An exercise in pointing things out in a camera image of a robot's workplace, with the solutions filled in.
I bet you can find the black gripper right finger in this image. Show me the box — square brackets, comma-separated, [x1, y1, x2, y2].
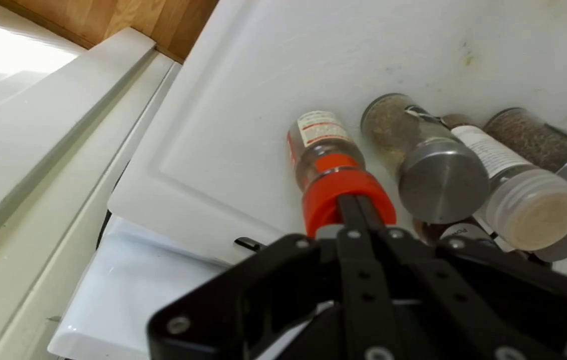
[361, 195, 567, 360]

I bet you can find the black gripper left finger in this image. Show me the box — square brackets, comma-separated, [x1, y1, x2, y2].
[146, 195, 404, 360]

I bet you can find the red lid spice container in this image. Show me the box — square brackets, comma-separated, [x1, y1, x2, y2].
[287, 108, 399, 240]

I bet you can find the steel lid pepper jar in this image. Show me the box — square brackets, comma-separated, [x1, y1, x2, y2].
[359, 91, 492, 225]

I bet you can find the white label spice jar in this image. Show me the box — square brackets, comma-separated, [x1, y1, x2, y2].
[449, 121, 567, 251]

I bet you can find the white panel door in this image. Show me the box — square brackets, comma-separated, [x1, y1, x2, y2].
[0, 0, 85, 127]

